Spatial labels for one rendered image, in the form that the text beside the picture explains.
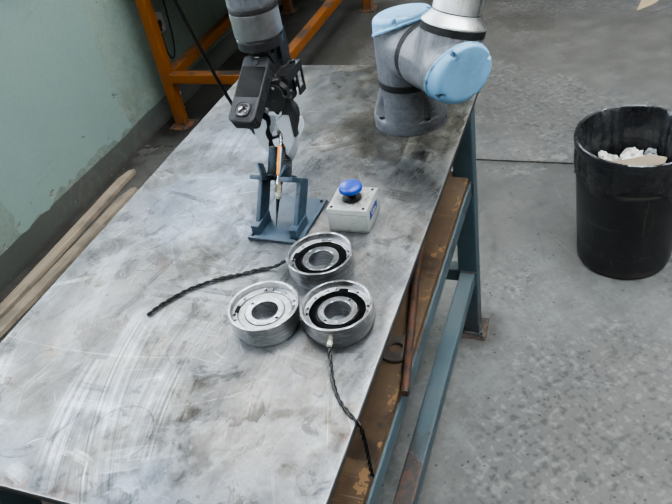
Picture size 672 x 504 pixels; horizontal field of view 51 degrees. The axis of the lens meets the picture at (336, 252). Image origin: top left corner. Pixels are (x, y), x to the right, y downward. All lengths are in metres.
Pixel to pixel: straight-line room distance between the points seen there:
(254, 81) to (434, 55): 0.33
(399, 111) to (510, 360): 0.89
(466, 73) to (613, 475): 1.02
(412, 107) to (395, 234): 0.33
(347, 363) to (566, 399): 1.07
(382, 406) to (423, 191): 0.38
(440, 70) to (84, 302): 0.70
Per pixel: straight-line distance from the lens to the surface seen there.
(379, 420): 1.22
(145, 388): 1.04
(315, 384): 0.96
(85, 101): 3.13
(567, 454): 1.86
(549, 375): 2.01
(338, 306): 1.03
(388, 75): 1.40
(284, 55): 1.17
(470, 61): 1.26
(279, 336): 1.00
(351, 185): 1.17
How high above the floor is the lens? 1.51
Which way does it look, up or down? 38 degrees down
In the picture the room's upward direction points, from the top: 11 degrees counter-clockwise
